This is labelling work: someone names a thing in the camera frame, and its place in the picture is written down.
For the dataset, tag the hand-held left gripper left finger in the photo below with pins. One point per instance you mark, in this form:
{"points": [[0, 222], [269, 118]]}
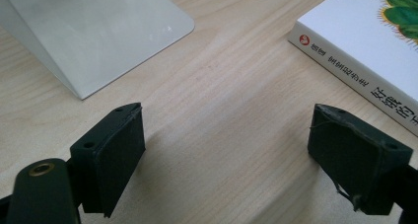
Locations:
{"points": [[108, 158]]}

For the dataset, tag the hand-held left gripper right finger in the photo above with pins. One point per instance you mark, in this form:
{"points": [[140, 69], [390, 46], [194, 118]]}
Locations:
{"points": [[355, 158]]}

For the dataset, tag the white metal extendable book rack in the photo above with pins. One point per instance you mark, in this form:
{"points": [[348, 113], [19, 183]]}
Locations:
{"points": [[98, 33]]}

